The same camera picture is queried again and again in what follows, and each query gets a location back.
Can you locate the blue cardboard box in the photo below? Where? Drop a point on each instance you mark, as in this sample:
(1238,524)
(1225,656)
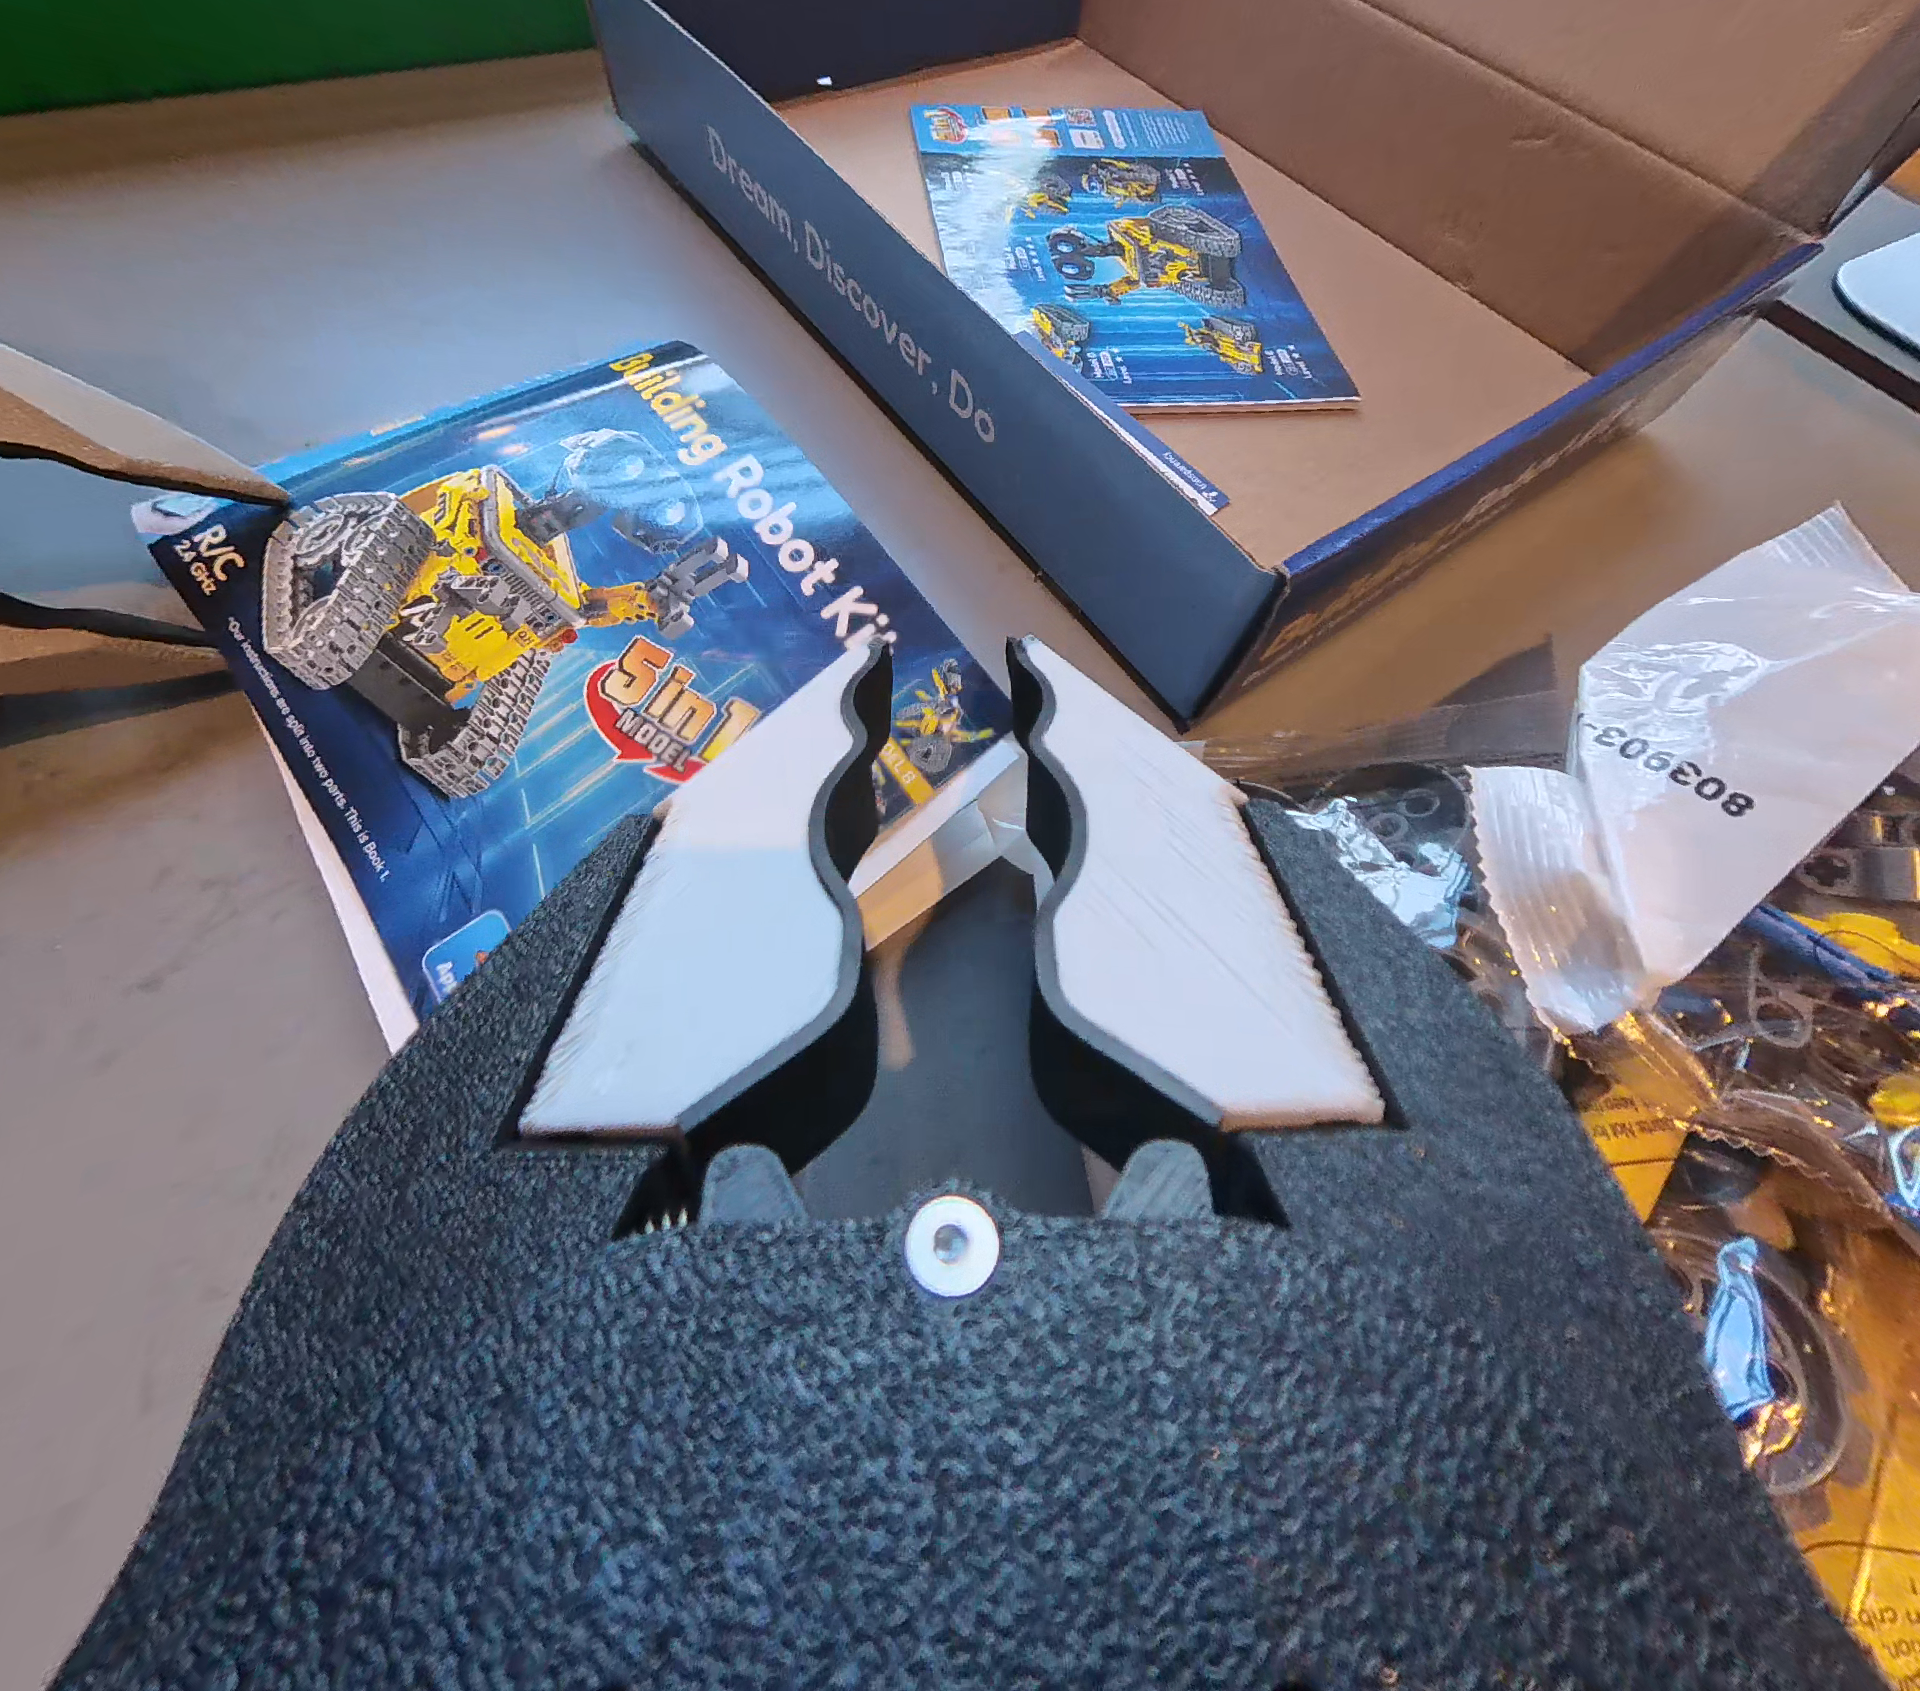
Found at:
(928,403)

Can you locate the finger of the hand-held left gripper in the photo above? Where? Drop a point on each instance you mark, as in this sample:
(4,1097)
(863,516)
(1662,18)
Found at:
(91,421)
(73,666)

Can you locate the clear bag yellow blue parts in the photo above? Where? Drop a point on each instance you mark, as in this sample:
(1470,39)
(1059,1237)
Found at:
(1720,700)

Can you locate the blue-cover instruction booklet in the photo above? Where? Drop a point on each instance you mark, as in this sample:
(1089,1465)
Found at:
(493,613)

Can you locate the grey desk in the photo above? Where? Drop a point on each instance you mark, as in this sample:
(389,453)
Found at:
(180,973)

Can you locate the thin blue printed leaflet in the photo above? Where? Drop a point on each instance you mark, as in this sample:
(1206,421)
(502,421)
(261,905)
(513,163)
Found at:
(1122,248)

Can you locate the clear bag yellow leaflet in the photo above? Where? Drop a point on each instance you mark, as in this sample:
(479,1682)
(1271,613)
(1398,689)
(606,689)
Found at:
(1841,1575)

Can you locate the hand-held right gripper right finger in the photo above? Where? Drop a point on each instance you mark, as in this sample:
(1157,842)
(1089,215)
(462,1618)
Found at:
(1200,957)

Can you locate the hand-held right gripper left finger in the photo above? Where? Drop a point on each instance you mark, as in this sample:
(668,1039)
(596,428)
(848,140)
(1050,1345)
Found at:
(707,957)

